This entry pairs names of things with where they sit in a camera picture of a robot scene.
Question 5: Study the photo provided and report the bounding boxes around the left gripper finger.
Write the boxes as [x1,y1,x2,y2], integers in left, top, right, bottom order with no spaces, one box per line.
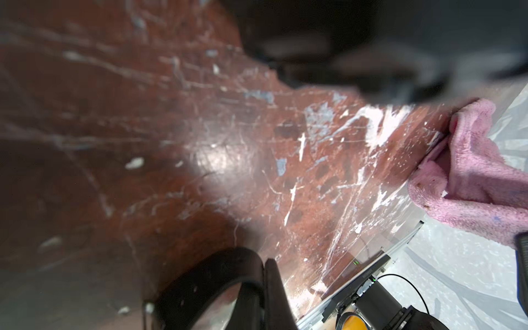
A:
[264,258,298,330]

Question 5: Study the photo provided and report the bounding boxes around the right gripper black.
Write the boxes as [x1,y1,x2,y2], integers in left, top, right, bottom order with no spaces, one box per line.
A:
[222,0,527,104]

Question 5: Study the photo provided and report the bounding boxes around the black watch curled strap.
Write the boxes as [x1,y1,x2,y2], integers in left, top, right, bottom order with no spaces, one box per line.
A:
[152,246,265,330]

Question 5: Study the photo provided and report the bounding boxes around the pink fluffy cloth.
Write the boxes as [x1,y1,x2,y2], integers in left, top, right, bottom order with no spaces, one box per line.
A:
[408,99,527,248]

